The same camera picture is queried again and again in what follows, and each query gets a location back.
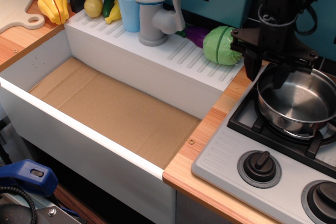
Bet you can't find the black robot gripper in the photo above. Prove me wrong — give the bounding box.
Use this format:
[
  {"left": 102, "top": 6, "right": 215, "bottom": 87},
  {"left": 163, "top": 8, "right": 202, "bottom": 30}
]
[{"left": 231, "top": 4, "right": 319, "bottom": 89}]

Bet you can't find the stainless steel pot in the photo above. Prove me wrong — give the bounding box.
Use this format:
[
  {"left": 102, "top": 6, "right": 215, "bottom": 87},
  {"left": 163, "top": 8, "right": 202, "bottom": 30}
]
[{"left": 257, "top": 66, "right": 335, "bottom": 141}]

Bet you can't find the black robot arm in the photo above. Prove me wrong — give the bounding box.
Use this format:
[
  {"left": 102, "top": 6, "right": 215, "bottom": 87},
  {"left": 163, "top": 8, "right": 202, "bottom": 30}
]
[{"left": 230, "top": 0, "right": 319, "bottom": 89}]

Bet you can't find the white toy sink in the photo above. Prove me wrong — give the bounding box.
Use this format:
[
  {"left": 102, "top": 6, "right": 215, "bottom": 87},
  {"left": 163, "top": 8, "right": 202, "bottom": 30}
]
[{"left": 1, "top": 11, "right": 243, "bottom": 223}]

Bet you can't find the green toy cabbage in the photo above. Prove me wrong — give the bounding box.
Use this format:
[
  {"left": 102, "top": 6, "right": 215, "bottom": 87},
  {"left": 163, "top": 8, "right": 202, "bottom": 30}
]
[{"left": 203, "top": 26, "right": 242, "bottom": 66}]

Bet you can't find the teal box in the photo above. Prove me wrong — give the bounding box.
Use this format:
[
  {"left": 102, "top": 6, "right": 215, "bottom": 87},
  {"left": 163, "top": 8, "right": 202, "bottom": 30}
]
[{"left": 297, "top": 0, "right": 336, "bottom": 61}]

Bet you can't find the purple toy eggplant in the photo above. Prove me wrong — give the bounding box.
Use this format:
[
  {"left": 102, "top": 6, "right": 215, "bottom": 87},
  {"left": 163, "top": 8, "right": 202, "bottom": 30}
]
[{"left": 176, "top": 26, "right": 211, "bottom": 48}]

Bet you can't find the black burner grate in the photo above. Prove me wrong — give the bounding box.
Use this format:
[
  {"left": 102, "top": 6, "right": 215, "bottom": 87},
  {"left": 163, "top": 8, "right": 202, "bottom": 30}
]
[{"left": 227, "top": 78, "right": 335, "bottom": 178}]

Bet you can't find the black left stove knob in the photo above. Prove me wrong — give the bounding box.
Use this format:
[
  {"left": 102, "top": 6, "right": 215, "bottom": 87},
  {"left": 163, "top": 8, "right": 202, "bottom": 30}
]
[{"left": 237, "top": 151, "right": 282, "bottom": 189}]

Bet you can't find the black stove knob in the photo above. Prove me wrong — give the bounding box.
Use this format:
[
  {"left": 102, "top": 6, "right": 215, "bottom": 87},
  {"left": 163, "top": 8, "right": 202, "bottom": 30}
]
[
  {"left": 237, "top": 151, "right": 282, "bottom": 189},
  {"left": 301, "top": 180, "right": 335, "bottom": 223}
]

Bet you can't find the grey toy stove top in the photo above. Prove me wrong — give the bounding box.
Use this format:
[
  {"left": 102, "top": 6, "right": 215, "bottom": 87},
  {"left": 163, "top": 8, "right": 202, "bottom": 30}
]
[{"left": 192, "top": 67, "right": 335, "bottom": 223}]

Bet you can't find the grey toy faucet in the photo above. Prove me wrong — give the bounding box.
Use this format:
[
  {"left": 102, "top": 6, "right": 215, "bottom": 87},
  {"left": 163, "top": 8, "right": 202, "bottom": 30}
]
[{"left": 135, "top": 0, "right": 185, "bottom": 47}]

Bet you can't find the brown cardboard sheet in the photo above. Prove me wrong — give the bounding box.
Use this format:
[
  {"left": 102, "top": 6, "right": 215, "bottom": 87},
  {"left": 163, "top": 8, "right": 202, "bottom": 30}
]
[{"left": 30, "top": 58, "right": 200, "bottom": 169}]

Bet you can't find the black right stove knob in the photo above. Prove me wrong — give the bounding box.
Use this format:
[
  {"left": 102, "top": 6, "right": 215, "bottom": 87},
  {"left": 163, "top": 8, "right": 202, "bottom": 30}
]
[{"left": 301, "top": 180, "right": 335, "bottom": 223}]

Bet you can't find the blue plastic cup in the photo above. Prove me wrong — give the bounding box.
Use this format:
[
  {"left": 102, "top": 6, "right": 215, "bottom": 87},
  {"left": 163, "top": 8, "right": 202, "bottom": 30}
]
[{"left": 118, "top": 0, "right": 140, "bottom": 33}]

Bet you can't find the yellow toy potato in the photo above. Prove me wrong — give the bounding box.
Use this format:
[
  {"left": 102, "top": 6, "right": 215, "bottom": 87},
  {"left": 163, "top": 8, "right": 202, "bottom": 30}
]
[{"left": 84, "top": 0, "right": 103, "bottom": 18}]

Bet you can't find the yellow toy bell pepper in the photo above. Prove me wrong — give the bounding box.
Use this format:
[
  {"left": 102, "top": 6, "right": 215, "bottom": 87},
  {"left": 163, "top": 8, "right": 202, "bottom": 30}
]
[{"left": 37, "top": 0, "right": 69, "bottom": 25}]

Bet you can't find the white cutting board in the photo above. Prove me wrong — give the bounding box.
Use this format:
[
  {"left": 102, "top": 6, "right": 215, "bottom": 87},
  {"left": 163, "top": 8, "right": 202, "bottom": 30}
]
[{"left": 1, "top": 0, "right": 45, "bottom": 33}]

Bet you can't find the blue clamp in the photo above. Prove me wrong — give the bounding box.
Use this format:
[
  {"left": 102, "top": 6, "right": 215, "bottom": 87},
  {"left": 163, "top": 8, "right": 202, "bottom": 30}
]
[{"left": 1, "top": 159, "right": 58, "bottom": 197}]

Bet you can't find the grey metal bracket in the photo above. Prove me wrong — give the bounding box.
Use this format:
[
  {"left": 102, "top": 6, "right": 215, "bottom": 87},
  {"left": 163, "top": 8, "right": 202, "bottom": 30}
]
[{"left": 36, "top": 206, "right": 87, "bottom": 224}]

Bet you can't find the black braided cable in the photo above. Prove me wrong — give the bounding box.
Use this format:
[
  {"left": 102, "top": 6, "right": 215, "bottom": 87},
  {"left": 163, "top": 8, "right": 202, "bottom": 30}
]
[{"left": 0, "top": 186, "right": 37, "bottom": 224}]

